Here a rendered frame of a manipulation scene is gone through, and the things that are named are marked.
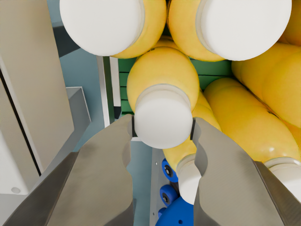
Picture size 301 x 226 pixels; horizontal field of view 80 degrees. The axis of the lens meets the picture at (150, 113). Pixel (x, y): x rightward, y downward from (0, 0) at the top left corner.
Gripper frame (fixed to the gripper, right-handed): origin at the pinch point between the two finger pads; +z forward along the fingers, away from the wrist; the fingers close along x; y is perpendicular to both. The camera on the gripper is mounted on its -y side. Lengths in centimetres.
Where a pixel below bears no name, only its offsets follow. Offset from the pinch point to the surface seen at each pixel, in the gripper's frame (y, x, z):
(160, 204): 33.8, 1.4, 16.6
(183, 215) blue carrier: 22.6, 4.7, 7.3
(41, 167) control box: 6.8, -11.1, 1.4
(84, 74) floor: 33, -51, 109
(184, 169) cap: 5.1, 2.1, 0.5
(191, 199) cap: 7.3, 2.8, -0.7
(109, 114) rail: 6.4, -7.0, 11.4
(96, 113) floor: 64, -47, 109
